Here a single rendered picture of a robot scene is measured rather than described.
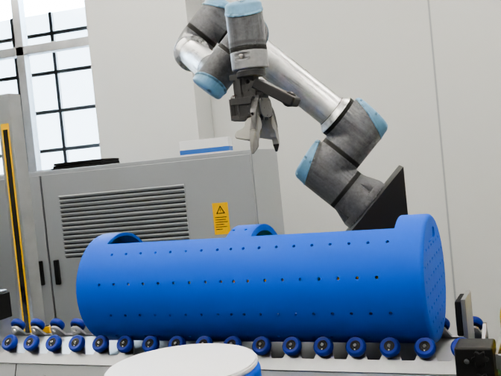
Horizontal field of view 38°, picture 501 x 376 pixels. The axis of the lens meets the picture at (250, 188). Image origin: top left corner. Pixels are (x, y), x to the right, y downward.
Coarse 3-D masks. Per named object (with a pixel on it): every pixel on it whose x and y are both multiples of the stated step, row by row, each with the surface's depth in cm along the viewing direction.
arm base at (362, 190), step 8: (360, 176) 240; (352, 184) 237; (360, 184) 237; (368, 184) 237; (376, 184) 237; (384, 184) 240; (344, 192) 237; (352, 192) 236; (360, 192) 235; (368, 192) 236; (376, 192) 235; (336, 200) 239; (344, 200) 237; (352, 200) 236; (360, 200) 234; (368, 200) 234; (336, 208) 241; (344, 208) 238; (352, 208) 236; (360, 208) 234; (344, 216) 241; (352, 216) 236; (344, 224) 243; (352, 224) 238
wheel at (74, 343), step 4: (76, 336) 188; (80, 336) 187; (72, 340) 188; (76, 340) 187; (80, 340) 187; (84, 340) 187; (72, 344) 187; (76, 344) 186; (80, 344) 186; (84, 344) 187; (72, 348) 186; (76, 348) 186; (80, 348) 186
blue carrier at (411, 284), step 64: (128, 256) 179; (192, 256) 171; (256, 256) 164; (320, 256) 157; (384, 256) 151; (128, 320) 178; (192, 320) 170; (256, 320) 164; (320, 320) 158; (384, 320) 152
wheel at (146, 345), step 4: (148, 336) 179; (152, 336) 179; (156, 336) 179; (144, 340) 179; (148, 340) 178; (152, 340) 178; (156, 340) 178; (144, 344) 178; (148, 344) 178; (152, 344) 177; (156, 344) 177; (144, 348) 178; (148, 348) 177; (152, 348) 177; (156, 348) 177
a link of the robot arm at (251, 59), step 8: (256, 48) 169; (232, 56) 172; (240, 56) 169; (248, 56) 169; (256, 56) 169; (264, 56) 171; (232, 64) 172; (240, 64) 170; (248, 64) 169; (256, 64) 169; (264, 64) 170
